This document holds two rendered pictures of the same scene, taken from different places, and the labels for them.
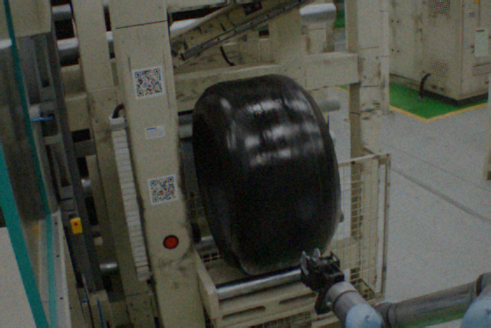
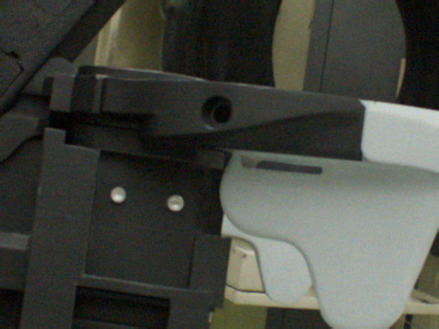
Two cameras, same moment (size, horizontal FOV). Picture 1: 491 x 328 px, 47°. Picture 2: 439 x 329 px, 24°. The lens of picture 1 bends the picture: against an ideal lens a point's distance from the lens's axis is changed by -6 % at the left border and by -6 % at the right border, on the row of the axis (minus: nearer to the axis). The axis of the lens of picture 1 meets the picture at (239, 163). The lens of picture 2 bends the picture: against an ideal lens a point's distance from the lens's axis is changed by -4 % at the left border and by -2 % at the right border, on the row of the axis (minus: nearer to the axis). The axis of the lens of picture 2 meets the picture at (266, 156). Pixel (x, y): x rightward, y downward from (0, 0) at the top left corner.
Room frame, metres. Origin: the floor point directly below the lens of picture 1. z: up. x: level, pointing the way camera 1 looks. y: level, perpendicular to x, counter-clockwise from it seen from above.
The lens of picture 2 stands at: (1.24, -1.71, 1.07)
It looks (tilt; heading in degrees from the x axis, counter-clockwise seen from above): 3 degrees down; 82
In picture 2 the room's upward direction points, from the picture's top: 9 degrees clockwise
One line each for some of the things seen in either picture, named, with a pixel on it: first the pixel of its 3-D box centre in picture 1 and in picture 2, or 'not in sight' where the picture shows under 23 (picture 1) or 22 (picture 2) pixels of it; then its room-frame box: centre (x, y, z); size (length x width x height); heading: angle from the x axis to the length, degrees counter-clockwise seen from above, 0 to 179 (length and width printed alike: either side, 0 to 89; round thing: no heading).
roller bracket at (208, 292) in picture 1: (197, 269); not in sight; (1.51, 0.15, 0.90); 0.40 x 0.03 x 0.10; 16
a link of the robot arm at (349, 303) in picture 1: (357, 317); not in sight; (1.06, -0.23, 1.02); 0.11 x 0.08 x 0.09; 16
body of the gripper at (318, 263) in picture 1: (327, 278); not in sight; (1.21, -0.19, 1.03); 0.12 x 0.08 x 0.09; 16
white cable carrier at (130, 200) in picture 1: (131, 200); not in sight; (1.42, 0.30, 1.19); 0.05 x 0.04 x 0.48; 16
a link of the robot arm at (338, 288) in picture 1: (340, 298); not in sight; (1.13, -0.21, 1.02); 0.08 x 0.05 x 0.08; 106
